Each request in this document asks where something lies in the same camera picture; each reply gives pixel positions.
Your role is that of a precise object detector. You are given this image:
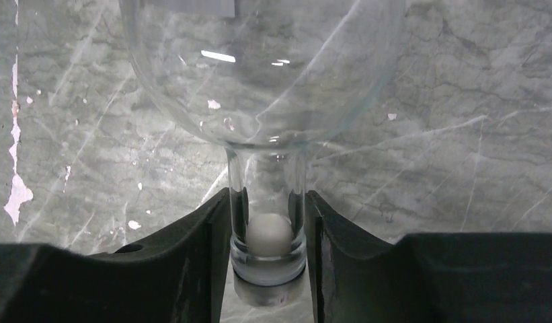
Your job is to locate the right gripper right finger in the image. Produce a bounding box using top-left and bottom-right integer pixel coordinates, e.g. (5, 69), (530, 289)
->
(305, 191), (552, 322)

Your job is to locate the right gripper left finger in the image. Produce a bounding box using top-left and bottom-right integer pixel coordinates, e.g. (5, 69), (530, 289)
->
(0, 189), (231, 322)

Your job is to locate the small clear capped bottle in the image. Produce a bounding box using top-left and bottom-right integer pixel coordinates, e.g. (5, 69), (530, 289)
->
(119, 1), (406, 308)

